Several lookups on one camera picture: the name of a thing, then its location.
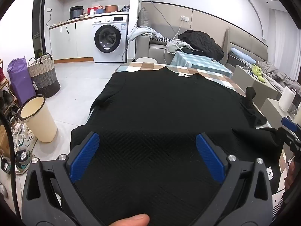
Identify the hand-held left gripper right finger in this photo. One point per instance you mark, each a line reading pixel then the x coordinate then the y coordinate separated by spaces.
pixel 210 161

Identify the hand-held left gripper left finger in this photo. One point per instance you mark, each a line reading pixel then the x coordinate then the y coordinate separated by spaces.
pixel 84 157

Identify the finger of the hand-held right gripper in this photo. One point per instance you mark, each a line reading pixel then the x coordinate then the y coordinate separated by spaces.
pixel 289 124

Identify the black knit sweater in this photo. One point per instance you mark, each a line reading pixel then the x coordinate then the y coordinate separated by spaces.
pixel 152 110

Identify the grey clothes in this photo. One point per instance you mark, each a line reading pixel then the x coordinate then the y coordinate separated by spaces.
pixel 175 46

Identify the person's right hand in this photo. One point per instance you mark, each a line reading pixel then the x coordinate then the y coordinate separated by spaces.
pixel 291 177

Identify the person's left hand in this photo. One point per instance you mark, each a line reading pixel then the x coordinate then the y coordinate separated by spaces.
pixel 132 220

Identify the small grey cabinet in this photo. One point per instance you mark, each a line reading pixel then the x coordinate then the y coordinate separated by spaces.
pixel 270 110

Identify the white paper towel roll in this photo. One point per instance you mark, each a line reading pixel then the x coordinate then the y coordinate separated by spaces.
pixel 287 98

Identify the grey blanket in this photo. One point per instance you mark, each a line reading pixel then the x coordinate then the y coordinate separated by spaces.
pixel 277 73

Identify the green toy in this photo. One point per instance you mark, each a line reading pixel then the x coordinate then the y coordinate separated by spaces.
pixel 256 68
pixel 262 78

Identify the large grey cabinet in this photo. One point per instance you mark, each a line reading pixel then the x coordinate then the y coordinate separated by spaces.
pixel 249 87

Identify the black white patterned cloth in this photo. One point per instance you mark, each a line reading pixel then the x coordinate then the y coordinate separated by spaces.
pixel 278 207

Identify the cream waste bin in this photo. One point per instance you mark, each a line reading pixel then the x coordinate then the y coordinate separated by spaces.
pixel 40 124

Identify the white striped sneaker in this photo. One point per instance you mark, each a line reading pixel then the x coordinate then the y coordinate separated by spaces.
pixel 24 135

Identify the blue pillow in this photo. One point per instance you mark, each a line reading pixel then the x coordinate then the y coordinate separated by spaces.
pixel 242 55

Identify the woven laundry basket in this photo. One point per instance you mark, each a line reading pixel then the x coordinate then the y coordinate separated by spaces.
pixel 43 75

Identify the beige bed headboard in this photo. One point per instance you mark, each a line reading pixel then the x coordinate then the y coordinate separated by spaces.
pixel 244 42

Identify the purple bag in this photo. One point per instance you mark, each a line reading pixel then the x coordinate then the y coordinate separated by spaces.
pixel 18 80

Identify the teal checked tablecloth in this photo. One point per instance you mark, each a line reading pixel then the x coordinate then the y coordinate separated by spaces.
pixel 188 60

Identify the shoe rack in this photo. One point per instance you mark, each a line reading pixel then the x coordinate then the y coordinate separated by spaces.
pixel 4 87

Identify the brown checked tablecloth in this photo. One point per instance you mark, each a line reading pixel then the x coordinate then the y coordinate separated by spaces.
pixel 141 66

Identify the black bag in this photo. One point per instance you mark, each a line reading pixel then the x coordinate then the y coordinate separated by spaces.
pixel 190 51

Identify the white round stool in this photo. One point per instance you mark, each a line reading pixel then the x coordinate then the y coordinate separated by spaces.
pixel 147 60

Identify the white kitchen base cabinet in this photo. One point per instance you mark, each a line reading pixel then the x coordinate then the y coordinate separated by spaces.
pixel 70 42

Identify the black jacket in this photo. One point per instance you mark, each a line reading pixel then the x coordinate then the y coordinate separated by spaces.
pixel 202 42

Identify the white washing machine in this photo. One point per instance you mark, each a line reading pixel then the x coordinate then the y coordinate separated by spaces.
pixel 110 37

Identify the grey sofa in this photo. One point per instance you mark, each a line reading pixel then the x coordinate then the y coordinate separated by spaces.
pixel 152 51

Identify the houndstooth cushion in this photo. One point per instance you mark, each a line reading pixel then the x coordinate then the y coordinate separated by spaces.
pixel 160 39

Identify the light blue cloth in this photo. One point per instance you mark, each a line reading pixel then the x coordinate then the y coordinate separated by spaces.
pixel 141 31

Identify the black pot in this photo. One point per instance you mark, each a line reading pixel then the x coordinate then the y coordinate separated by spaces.
pixel 76 13

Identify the red container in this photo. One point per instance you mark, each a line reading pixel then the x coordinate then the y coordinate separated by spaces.
pixel 91 10

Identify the brown pot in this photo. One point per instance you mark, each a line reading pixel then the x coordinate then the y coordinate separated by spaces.
pixel 111 9

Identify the grey cushion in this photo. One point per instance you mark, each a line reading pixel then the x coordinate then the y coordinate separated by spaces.
pixel 144 16

